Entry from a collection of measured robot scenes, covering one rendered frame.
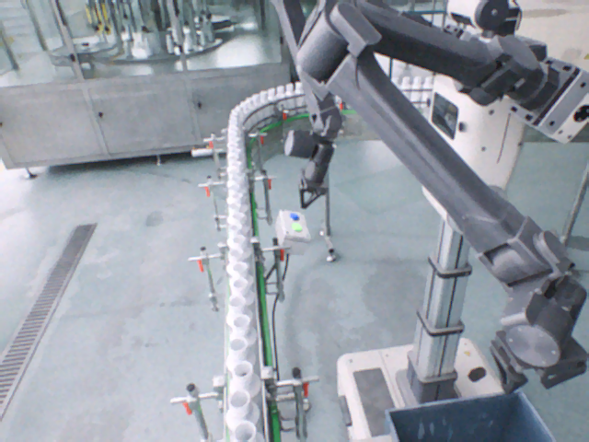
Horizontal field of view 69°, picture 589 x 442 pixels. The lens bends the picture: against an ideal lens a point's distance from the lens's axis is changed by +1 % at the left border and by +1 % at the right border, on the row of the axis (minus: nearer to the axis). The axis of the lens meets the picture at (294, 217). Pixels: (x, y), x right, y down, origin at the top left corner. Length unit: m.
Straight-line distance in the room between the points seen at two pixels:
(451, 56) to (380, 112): 0.23
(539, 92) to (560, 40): 4.07
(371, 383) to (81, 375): 1.50
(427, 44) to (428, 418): 0.78
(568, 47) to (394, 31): 4.38
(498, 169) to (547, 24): 3.81
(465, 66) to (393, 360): 1.45
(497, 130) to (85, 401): 2.15
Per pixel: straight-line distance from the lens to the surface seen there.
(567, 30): 5.00
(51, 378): 2.66
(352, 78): 0.58
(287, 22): 1.14
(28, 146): 4.77
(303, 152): 1.09
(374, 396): 1.88
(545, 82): 0.93
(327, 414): 2.14
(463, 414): 1.13
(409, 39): 0.72
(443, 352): 1.65
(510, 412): 1.19
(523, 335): 0.58
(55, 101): 4.51
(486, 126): 1.09
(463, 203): 0.59
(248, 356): 0.88
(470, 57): 0.81
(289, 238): 1.21
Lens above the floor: 1.81
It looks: 33 degrees down
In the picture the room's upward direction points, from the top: 4 degrees counter-clockwise
